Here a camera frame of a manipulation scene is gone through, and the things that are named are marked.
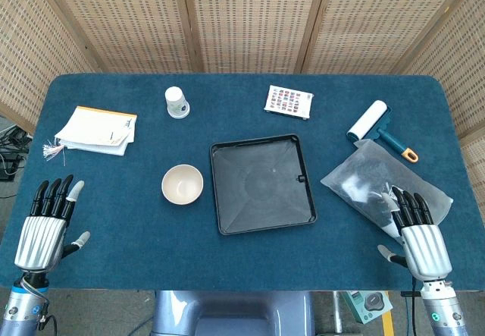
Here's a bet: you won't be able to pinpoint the cream ceramic bowl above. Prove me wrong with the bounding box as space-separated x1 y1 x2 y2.
161 164 205 205

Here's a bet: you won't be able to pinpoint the white booklet with tassel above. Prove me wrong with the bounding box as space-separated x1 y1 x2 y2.
42 105 138 167

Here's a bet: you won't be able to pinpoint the translucent plastic bag with contents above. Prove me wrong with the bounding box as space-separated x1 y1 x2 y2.
320 139 454 244

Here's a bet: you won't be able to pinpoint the blue felt table cover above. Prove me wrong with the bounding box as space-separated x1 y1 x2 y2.
0 72 485 292

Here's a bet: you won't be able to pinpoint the white paper cup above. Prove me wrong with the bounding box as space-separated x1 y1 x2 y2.
164 86 191 119

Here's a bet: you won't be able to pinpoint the black square plastic tray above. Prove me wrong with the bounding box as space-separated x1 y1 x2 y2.
209 133 318 236

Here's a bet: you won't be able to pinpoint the woven bamboo folding screen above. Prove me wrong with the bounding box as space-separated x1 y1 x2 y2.
0 0 485 200

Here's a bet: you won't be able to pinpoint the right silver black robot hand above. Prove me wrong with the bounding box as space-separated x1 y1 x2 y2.
377 187 453 282

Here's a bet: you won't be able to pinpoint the colour swatch card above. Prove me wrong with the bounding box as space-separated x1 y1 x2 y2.
264 84 314 121

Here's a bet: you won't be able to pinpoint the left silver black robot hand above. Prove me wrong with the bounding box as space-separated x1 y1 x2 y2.
14 174 91 275

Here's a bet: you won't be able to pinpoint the blue-grey robot torso base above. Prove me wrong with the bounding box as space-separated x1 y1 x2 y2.
150 290 316 336

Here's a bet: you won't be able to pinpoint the black cables on floor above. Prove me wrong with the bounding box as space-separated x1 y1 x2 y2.
0 125 33 200

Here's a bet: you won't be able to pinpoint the teal product box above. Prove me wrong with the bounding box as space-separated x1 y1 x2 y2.
343 290 393 325

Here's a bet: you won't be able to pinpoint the white lint roller teal handle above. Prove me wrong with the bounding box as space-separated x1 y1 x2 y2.
346 99 420 163

